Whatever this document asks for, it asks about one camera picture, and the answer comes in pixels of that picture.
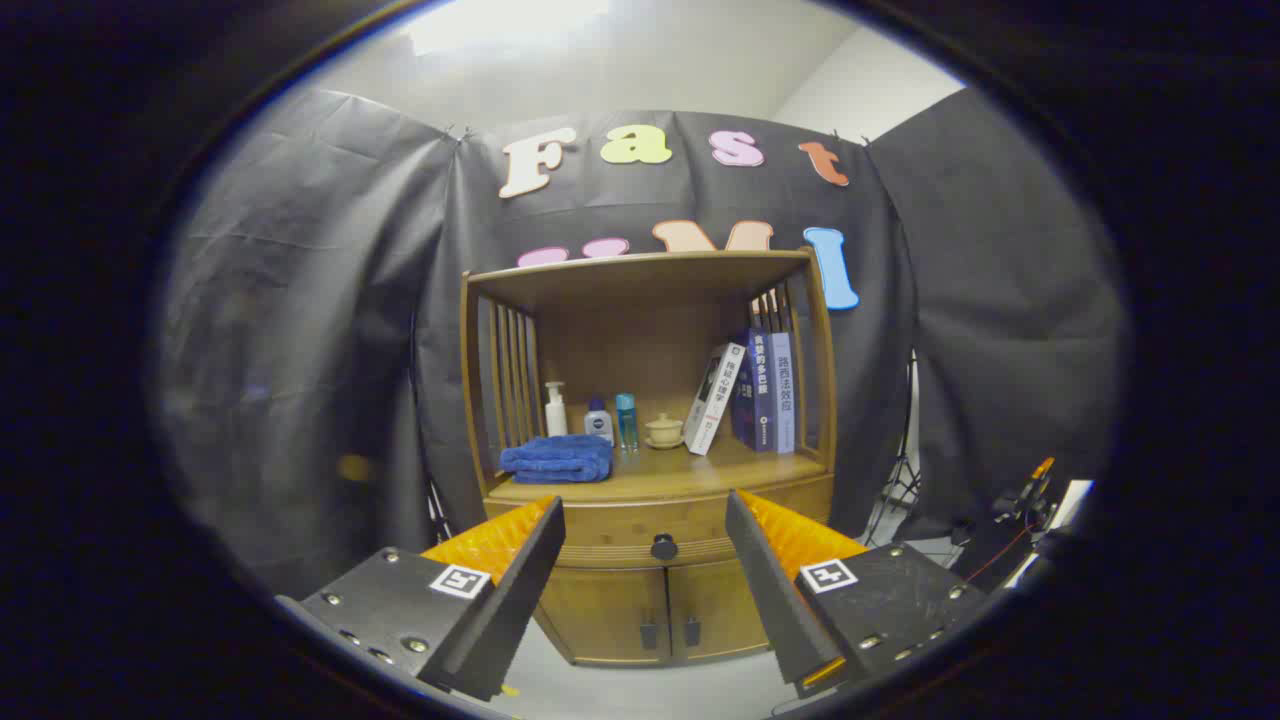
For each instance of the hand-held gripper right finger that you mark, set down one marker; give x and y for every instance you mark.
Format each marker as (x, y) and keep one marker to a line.
(770, 590)

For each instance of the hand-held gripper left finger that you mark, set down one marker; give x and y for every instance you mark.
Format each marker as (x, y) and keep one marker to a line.
(520, 590)

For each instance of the black drawer knob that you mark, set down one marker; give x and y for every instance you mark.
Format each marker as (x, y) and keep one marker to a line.
(664, 547)

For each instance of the wooden drawer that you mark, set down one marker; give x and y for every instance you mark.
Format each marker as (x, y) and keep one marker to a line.
(620, 525)

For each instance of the wooden cabinet door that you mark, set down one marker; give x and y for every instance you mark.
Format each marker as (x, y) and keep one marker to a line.
(610, 610)
(715, 610)

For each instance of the wooden countertop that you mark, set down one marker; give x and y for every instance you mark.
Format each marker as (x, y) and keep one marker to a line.
(680, 470)

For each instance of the wooden cabinet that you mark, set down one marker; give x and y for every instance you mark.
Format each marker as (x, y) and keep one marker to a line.
(640, 350)

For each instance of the black light stand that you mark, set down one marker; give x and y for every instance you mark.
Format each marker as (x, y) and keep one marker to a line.
(437, 510)
(893, 495)

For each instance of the folded blue towel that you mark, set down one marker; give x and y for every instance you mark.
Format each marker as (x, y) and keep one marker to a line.
(555, 460)

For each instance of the white pump bottle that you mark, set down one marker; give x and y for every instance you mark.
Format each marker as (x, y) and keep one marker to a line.
(556, 418)

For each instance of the white bottle with blue cap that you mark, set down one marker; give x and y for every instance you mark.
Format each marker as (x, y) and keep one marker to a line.
(598, 425)

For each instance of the beige lidded teacup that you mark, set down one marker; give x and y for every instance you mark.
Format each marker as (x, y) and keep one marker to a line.
(664, 432)

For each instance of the light blue book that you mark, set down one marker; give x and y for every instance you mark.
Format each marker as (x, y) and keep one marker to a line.
(783, 400)

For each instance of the dark blue book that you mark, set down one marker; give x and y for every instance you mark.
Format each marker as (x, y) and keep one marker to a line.
(755, 400)

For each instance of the white book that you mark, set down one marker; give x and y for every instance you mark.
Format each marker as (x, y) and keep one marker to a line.
(715, 400)

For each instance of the clear blue bottle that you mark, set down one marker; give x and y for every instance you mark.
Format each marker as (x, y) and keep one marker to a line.
(627, 420)

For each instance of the black device with orange tip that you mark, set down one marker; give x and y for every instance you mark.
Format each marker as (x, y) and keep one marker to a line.
(1025, 500)

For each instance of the white board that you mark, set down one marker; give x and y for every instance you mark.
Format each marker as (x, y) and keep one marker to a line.
(1072, 500)

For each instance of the black backdrop cloth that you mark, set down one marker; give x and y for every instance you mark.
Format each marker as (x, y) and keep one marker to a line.
(300, 300)

